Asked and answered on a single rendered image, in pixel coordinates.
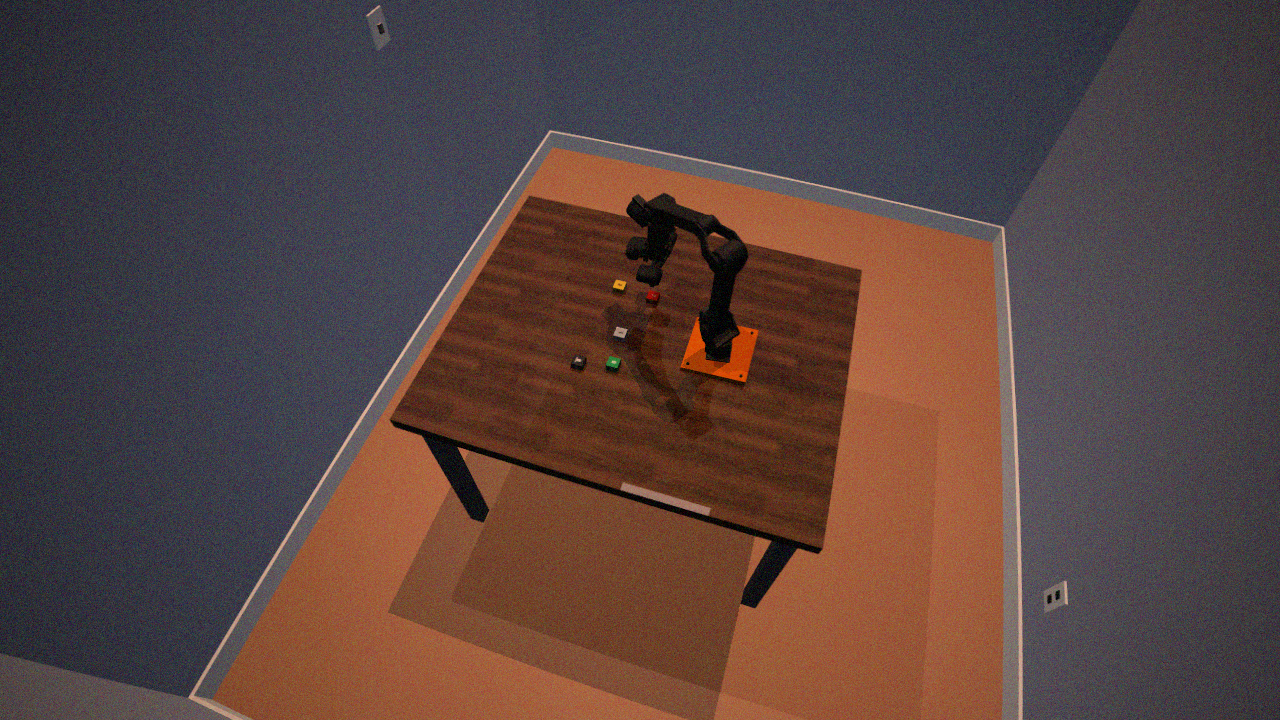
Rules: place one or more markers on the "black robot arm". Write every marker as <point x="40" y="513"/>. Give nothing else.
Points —
<point x="661" y="215"/>

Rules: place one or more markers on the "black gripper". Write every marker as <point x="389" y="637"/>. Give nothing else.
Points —
<point x="658" y="253"/>

